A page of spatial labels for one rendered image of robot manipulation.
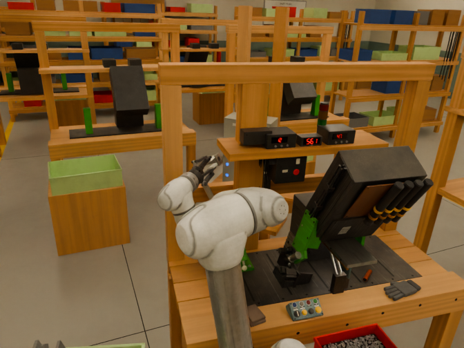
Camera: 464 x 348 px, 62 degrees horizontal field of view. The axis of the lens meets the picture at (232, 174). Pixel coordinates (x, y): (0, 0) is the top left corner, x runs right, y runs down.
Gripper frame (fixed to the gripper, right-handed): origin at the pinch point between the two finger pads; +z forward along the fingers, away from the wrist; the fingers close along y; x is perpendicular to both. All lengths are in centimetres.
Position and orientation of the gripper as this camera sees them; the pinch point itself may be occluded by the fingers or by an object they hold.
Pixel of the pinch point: (213, 161)
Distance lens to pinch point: 185.6
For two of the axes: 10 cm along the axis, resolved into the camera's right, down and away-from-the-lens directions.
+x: -8.3, 1.6, 5.3
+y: -3.5, -8.9, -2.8
